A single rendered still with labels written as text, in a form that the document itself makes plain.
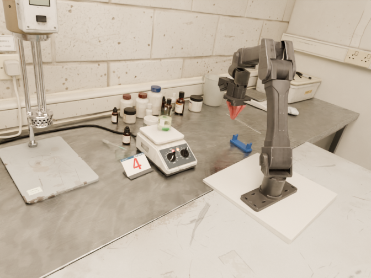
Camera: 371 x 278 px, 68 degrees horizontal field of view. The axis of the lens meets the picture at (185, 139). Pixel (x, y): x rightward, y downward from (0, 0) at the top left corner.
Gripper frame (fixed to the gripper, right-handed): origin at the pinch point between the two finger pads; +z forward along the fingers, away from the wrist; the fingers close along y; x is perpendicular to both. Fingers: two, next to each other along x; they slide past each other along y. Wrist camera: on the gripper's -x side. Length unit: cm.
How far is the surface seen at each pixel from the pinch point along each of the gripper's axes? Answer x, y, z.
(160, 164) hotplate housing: 10.4, 40.6, 6.8
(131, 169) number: 7, 50, 8
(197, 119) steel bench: -19.9, 1.7, 9.6
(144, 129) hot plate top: -3.2, 39.7, 0.9
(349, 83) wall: -8, -113, -6
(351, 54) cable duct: -10, -107, -24
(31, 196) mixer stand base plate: 8, 78, 9
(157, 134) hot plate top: 1.2, 37.2, 0.9
